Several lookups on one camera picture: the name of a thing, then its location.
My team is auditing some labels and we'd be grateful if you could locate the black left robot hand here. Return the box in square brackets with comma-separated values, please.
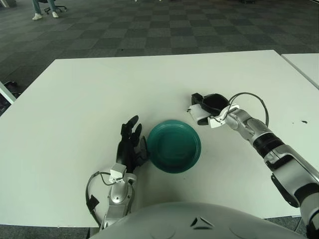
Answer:
[109, 115, 151, 184]

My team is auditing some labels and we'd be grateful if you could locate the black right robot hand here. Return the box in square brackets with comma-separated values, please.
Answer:
[191, 92, 240, 129]

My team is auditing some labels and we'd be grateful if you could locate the white charger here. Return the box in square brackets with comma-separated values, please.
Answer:
[186, 104, 210, 125]

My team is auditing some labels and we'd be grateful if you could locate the green plate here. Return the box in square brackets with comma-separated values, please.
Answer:
[146, 119, 202, 174]

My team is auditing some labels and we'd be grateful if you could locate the white neighbouring table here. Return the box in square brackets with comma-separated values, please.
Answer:
[281, 53, 319, 90]

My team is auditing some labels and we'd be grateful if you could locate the grey robot torso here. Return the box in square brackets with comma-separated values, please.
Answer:
[89, 201, 310, 239]

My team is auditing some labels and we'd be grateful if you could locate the dark clutter under side table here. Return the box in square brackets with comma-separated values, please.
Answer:
[0, 81, 19, 113]

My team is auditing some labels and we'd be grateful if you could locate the white side table edge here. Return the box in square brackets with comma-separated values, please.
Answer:
[0, 81, 17, 104]

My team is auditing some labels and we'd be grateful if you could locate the black office chair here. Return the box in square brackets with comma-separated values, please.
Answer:
[38, 0, 67, 14]

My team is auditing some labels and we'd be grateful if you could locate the person in jeans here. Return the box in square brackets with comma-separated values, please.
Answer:
[31, 0, 59, 21]

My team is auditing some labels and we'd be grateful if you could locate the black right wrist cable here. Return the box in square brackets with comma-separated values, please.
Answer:
[228, 92, 270, 127]

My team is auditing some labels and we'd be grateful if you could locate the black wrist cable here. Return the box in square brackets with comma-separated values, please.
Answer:
[228, 92, 270, 127]
[85, 170, 118, 225]

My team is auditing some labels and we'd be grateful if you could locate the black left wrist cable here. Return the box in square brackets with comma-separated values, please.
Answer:
[85, 170, 118, 225]

